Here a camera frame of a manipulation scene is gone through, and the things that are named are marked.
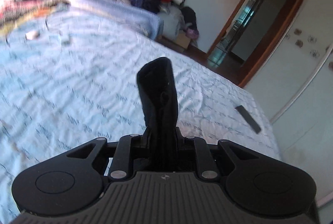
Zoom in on black pants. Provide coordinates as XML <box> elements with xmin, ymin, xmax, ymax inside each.
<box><xmin>136</xmin><ymin>56</ymin><xmax>183</xmax><ymax>170</ymax></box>

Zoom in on black smartphone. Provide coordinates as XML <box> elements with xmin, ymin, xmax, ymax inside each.
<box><xmin>235</xmin><ymin>105</ymin><xmax>261</xmax><ymax>134</ymax></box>

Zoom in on white script-print bed quilt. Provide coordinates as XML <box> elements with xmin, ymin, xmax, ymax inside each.
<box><xmin>1</xmin><ymin>8</ymin><xmax>280</xmax><ymax>223</ymax></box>

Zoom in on white wardrobe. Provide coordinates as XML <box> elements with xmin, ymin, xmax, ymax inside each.
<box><xmin>246</xmin><ymin>0</ymin><xmax>332</xmax><ymax>205</ymax></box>

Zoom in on blue striped bed sheet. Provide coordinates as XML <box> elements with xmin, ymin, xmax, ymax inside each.
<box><xmin>68</xmin><ymin>0</ymin><xmax>164</xmax><ymax>40</ymax></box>

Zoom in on cardboard box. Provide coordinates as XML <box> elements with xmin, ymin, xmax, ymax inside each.
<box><xmin>161</xmin><ymin>33</ymin><xmax>191</xmax><ymax>50</ymax></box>

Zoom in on colourful folded blanket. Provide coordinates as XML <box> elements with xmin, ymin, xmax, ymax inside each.
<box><xmin>1</xmin><ymin>0</ymin><xmax>70</xmax><ymax>37</ymax></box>

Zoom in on wooden door frame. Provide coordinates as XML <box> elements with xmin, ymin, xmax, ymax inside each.
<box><xmin>207</xmin><ymin>0</ymin><xmax>303</xmax><ymax>87</ymax></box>

